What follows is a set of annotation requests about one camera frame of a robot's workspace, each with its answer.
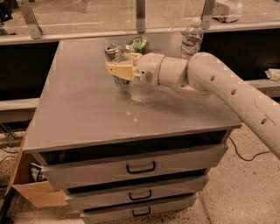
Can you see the grey metal center post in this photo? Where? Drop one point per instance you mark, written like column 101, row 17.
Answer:
column 140, row 16

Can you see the grey metal right post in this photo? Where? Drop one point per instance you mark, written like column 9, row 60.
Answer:
column 207, row 13

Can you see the grey drawer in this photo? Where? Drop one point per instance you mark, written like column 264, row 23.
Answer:
column 136, row 193
column 137, row 209
column 114, row 169

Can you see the clear plastic water bottle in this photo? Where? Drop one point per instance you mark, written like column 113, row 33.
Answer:
column 192, row 39

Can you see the white machine behind glass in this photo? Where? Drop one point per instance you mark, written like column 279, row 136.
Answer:
column 227, row 11

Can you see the top grey drawer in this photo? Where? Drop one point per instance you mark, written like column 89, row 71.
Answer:
column 114, row 169

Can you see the silver blue redbull can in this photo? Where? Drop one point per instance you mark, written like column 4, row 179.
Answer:
column 114, row 53

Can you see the bottom grey drawer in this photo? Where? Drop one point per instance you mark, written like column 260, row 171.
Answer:
column 137, row 209

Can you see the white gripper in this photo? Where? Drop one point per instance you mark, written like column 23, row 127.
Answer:
column 149, row 69

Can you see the grey drawer cabinet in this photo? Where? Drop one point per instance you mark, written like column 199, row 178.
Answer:
column 82, row 115

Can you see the brown cardboard box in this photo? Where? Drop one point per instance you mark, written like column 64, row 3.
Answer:
column 39, row 194

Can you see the grey metal railing post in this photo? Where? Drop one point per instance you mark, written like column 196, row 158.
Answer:
column 30, row 19

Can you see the green soda can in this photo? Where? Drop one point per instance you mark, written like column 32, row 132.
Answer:
column 137, row 45

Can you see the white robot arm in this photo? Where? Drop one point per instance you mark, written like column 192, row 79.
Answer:
column 201, row 76

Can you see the middle grey drawer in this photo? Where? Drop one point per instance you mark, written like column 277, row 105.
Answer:
column 136, row 193

